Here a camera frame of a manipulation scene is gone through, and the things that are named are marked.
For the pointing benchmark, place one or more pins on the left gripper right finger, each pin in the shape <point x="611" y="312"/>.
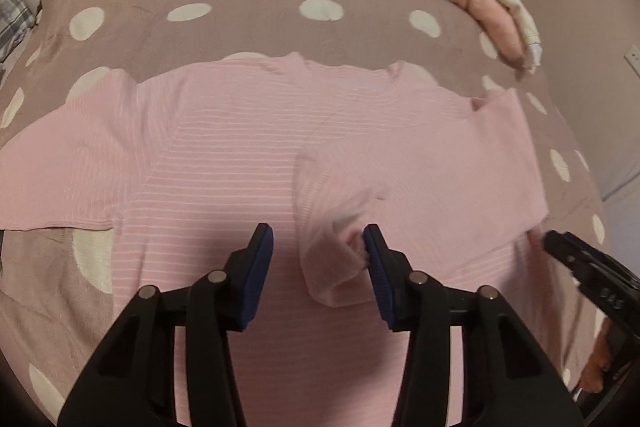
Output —
<point x="508" y="380"/>

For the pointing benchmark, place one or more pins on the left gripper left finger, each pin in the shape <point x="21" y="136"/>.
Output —
<point x="130" y="378"/>

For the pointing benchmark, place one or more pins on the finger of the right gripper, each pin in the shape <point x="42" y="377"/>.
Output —
<point x="580" y="257"/>

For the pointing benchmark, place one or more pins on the pink striped knit top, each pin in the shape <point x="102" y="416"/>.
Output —
<point x="176" y="170"/>

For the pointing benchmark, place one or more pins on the right hand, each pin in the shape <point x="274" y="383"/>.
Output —
<point x="600" y="359"/>

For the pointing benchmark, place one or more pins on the folded pink garment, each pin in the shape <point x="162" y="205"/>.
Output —
<point x="498" y="24"/>

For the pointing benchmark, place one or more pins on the folded white garment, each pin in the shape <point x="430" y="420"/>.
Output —
<point x="528" y="31"/>

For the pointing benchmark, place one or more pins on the mauve polka dot blanket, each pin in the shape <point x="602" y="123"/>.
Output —
<point x="58" y="287"/>

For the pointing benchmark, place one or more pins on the plaid pillow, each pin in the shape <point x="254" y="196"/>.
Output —
<point x="18" y="17"/>

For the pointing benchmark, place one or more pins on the white wall socket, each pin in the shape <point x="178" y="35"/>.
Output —
<point x="632" y="57"/>

